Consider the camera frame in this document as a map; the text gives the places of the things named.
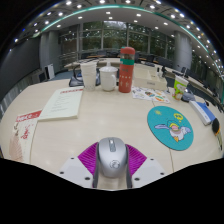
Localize black handheld microphone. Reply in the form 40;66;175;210
211;117;224;151

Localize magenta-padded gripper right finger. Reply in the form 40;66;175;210
124;143;167;189

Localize round teal cartoon mouse pad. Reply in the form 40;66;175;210
146;105;195;152

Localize dark office chairs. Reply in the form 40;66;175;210
79;49;208;84

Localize red and white magazine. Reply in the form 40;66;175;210
8;109;43;164

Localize grey desk microphone unit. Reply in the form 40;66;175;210
181;92;197;103

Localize ceiling lights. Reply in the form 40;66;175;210
13;0;224;68

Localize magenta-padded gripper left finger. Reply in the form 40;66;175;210
58;142;101;189

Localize silver computer mouse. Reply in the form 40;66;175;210
96;136;129;179

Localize white lidded mug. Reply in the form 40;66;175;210
98;61;119;92

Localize long curved conference table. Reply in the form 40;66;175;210
64;57;221;101

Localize black desk microphone unit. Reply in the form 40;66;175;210
68;64;101;88

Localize green and white paper cup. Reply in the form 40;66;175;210
172;74;190;101

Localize white booklet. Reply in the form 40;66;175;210
38;87;84;122

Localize blue and white book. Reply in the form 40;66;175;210
189;99;217;126

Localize colourful sticker sheet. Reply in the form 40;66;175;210
131;86;171;104

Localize red bottle with green band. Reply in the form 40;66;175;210
118;46;136;94

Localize white cardboard box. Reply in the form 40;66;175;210
132;64;168;92

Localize white floor appliance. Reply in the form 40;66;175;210
31;63;56;84

